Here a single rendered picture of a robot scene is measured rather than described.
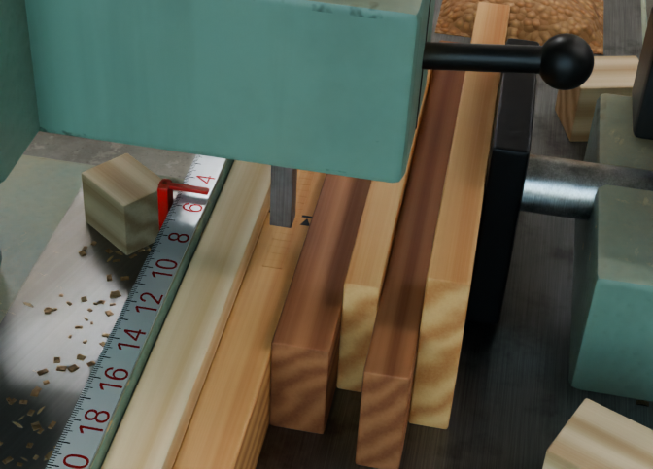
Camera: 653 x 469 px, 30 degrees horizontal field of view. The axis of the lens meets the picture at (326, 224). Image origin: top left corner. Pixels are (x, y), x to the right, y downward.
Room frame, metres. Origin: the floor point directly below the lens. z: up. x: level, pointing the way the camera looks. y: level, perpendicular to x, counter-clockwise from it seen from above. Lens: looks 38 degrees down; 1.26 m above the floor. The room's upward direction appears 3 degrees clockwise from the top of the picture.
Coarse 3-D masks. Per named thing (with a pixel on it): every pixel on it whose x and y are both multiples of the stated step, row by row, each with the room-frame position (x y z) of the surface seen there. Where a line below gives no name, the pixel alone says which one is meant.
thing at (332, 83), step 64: (64, 0) 0.37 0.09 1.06; (128, 0) 0.37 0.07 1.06; (192, 0) 0.36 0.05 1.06; (256, 0) 0.36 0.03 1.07; (320, 0) 0.36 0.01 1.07; (384, 0) 0.36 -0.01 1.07; (64, 64) 0.37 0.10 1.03; (128, 64) 0.37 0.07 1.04; (192, 64) 0.36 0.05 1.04; (256, 64) 0.36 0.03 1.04; (320, 64) 0.36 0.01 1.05; (384, 64) 0.35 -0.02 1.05; (64, 128) 0.37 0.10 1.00; (128, 128) 0.37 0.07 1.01; (192, 128) 0.36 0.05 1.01; (256, 128) 0.36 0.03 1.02; (320, 128) 0.36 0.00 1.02; (384, 128) 0.35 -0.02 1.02
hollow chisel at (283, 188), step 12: (276, 168) 0.39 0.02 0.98; (288, 168) 0.39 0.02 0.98; (276, 180) 0.39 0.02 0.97; (288, 180) 0.39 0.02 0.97; (276, 192) 0.39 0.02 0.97; (288, 192) 0.39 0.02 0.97; (276, 204) 0.39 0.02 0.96; (288, 204) 0.39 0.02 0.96; (276, 216) 0.39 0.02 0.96; (288, 216) 0.39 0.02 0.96
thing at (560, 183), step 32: (512, 96) 0.43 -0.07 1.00; (512, 128) 0.40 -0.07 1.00; (512, 160) 0.39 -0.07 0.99; (544, 160) 0.43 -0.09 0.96; (576, 160) 0.43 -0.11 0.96; (512, 192) 0.39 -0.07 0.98; (544, 192) 0.42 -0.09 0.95; (576, 192) 0.42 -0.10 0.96; (480, 224) 0.39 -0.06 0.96; (512, 224) 0.39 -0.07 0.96; (480, 256) 0.39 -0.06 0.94; (480, 288) 0.39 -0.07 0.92; (480, 320) 0.39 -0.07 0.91
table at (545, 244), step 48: (624, 0) 0.71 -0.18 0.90; (624, 48) 0.64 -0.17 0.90; (576, 144) 0.54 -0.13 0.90; (528, 240) 0.45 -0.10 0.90; (528, 288) 0.42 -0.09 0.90; (480, 336) 0.38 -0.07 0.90; (528, 336) 0.39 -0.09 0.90; (480, 384) 0.36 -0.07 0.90; (528, 384) 0.36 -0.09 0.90; (288, 432) 0.32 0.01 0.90; (336, 432) 0.32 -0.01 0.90; (432, 432) 0.33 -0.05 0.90; (480, 432) 0.33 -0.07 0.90; (528, 432) 0.33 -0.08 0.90
